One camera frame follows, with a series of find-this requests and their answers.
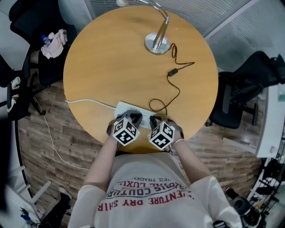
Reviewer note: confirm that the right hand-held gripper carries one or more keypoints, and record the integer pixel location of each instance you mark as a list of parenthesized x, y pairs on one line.
[(161, 135)]

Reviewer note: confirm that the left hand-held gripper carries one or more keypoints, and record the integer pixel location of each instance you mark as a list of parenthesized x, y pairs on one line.
[(124, 133)]

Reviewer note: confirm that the silver desk lamp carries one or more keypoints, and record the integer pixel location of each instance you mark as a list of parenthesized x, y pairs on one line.
[(159, 37)]

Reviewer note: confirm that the person's left forearm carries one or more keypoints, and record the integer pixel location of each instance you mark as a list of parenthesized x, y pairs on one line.
[(102, 160)]

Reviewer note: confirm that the person's right forearm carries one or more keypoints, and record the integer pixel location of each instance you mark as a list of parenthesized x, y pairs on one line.
[(189, 162)]

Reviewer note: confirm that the white desk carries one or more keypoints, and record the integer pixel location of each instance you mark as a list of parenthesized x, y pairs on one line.
[(269, 124), (20, 200)]

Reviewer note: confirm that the person's right hand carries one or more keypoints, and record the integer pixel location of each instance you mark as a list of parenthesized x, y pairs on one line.
[(178, 133)]

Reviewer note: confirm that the person's left hand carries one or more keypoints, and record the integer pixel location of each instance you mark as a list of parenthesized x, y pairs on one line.
[(110, 130)]

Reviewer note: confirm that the round wooden table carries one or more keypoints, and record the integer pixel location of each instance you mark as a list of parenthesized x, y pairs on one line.
[(111, 66)]

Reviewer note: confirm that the person's white printed shirt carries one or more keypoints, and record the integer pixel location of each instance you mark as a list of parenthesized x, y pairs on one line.
[(155, 200)]

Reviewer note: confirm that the black office chair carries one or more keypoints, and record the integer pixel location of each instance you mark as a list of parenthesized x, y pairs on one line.
[(245, 89), (17, 66), (49, 71)]

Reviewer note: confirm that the person's white shoe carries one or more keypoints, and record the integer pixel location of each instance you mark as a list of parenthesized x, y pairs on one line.
[(65, 192)]

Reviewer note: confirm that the crumpled pink cloth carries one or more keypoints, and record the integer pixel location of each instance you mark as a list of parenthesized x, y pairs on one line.
[(55, 46)]

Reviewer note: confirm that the clear plastic water bottle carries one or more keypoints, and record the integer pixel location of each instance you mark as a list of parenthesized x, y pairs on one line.
[(46, 39)]

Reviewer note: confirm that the person's black trouser leg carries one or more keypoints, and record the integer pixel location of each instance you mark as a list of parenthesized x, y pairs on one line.
[(58, 211)]

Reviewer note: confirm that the teal translucent object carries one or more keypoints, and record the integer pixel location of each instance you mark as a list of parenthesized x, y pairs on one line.
[(281, 94)]

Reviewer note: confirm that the black metal equipment rack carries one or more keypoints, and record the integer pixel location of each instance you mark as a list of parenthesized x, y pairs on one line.
[(267, 189)]

